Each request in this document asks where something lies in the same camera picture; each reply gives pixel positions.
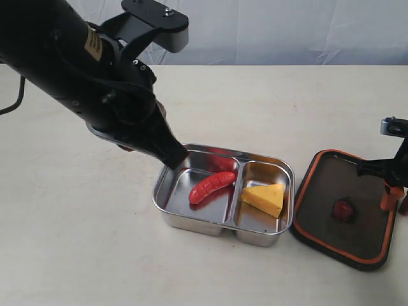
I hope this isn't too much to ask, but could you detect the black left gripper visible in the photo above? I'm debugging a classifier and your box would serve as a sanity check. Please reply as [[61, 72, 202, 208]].
[[60, 57, 188, 170]]

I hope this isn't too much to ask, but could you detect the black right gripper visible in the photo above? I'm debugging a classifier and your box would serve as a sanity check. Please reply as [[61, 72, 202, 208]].
[[356, 138, 408, 214]]

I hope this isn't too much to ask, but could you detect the dark transparent lunch box lid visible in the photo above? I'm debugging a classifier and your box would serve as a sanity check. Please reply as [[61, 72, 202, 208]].
[[290, 149, 398, 271]]

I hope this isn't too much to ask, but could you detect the red toy sausage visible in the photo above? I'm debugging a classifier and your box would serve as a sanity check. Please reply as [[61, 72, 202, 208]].
[[189, 171, 236, 205]]

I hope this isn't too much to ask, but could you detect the yellow toy cheese wedge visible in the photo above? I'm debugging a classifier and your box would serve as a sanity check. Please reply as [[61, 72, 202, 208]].
[[241, 184, 285, 219]]

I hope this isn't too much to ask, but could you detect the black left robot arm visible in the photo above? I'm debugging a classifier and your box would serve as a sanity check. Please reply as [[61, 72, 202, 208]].
[[1, 1, 189, 169]]

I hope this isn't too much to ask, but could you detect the steel two-compartment lunch box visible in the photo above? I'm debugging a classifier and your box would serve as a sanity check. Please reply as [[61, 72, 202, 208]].
[[152, 143, 295, 247]]

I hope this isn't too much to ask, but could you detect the blue-grey backdrop cloth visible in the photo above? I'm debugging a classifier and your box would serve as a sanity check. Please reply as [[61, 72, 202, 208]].
[[0, 0, 408, 66]]

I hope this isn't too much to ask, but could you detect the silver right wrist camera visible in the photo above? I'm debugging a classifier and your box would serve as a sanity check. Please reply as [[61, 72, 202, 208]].
[[380, 117, 407, 138]]

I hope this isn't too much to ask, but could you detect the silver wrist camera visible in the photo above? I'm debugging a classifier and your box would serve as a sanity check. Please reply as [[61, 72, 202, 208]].
[[100, 0, 189, 54], [380, 117, 407, 138]]

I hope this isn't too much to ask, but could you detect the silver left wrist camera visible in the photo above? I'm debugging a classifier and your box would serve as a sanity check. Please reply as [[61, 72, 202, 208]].
[[100, 0, 189, 54]]

